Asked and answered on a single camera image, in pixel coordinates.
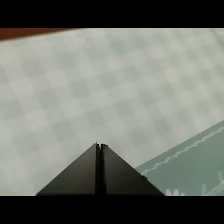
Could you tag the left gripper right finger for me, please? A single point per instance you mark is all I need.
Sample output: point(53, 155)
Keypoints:
point(125, 178)

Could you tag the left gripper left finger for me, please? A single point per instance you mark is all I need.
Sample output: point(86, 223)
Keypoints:
point(76, 178)

